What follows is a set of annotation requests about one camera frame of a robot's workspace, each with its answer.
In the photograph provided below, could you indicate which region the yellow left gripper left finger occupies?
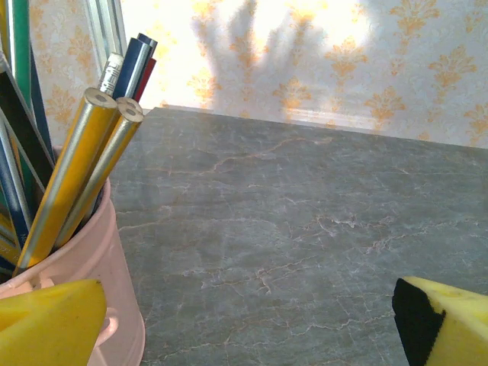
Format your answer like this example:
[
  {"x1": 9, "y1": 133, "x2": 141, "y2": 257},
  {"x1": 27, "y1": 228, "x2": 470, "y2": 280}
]
[{"x1": 0, "y1": 278, "x2": 108, "y2": 366}]

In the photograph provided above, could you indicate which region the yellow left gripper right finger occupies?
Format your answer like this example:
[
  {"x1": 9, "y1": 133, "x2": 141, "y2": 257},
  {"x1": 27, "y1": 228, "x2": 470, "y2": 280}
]
[{"x1": 391, "y1": 276, "x2": 488, "y2": 366}]

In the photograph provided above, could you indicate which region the pink pencil cup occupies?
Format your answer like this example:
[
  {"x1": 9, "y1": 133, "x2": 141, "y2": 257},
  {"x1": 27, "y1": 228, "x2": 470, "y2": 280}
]
[{"x1": 0, "y1": 146, "x2": 146, "y2": 366}]

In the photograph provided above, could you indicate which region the yellow pencil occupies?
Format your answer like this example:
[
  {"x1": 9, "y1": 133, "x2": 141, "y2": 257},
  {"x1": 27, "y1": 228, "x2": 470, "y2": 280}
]
[
  {"x1": 55, "y1": 97, "x2": 145, "y2": 249},
  {"x1": 13, "y1": 86, "x2": 118, "y2": 278}
]

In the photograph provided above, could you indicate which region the black flat pencil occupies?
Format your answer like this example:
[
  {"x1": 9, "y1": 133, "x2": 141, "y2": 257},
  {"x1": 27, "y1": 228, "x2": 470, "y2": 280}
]
[{"x1": 0, "y1": 70, "x2": 54, "y2": 188}]

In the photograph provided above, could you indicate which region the pencil with white eraser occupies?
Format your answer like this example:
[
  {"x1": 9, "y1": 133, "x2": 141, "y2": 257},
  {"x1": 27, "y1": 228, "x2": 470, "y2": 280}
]
[{"x1": 98, "y1": 52, "x2": 125, "y2": 96}]

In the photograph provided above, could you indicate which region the red pencil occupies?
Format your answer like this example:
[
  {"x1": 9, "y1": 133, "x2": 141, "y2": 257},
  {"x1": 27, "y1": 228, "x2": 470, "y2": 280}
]
[{"x1": 133, "y1": 56, "x2": 158, "y2": 103}]

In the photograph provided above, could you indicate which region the dark blue pencil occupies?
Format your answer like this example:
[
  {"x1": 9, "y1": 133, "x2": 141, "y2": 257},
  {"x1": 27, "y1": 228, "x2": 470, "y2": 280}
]
[
  {"x1": 136, "y1": 32, "x2": 159, "y2": 50},
  {"x1": 112, "y1": 37, "x2": 153, "y2": 101}
]

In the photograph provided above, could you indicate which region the green pencil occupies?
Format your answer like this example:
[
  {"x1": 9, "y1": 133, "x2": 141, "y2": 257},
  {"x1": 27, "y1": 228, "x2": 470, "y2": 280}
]
[{"x1": 7, "y1": 0, "x2": 34, "y2": 111}]

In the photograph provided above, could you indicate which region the aluminium frame post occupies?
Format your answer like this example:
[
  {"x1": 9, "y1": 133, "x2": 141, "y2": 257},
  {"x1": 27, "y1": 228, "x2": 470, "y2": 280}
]
[{"x1": 84, "y1": 0, "x2": 127, "y2": 58}]

